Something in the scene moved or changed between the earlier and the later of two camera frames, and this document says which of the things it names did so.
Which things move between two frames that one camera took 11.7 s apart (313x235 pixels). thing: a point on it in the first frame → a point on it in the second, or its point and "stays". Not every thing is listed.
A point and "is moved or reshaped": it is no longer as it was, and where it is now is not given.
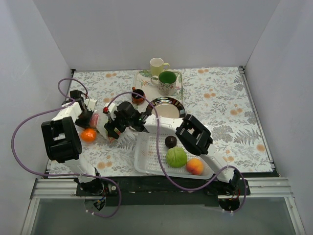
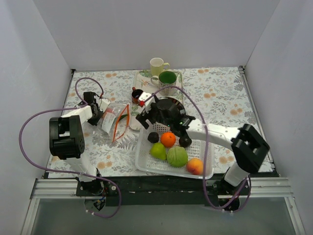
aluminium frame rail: (55, 189) stays
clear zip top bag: (96, 132) is moved or reshaped
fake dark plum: (170, 141) → (153, 137)
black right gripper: (111, 128) → (146, 116)
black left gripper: (84, 118) → (98, 113)
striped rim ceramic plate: (167, 107) stays
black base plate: (146, 191) stays
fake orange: (88, 135) → (167, 139)
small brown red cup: (136, 99) stays
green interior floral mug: (167, 83) stays
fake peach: (195, 166) stays
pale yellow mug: (156, 65) stays
